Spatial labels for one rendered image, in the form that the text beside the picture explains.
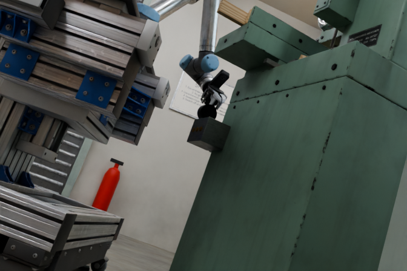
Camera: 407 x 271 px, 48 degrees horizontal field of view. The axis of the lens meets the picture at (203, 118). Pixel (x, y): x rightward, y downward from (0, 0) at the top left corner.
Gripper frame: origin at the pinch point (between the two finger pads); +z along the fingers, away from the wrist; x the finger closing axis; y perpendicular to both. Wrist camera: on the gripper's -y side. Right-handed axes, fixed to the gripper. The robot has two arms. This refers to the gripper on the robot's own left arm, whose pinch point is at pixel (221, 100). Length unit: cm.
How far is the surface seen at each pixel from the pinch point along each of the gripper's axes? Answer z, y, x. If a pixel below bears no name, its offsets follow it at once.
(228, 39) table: 34.5, -26.4, 21.7
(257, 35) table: 44, -33, 18
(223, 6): 39, -35, 30
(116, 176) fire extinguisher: -184, 147, -23
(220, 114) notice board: -233, 68, -97
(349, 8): 53, -52, 2
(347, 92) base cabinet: 86, -34, 9
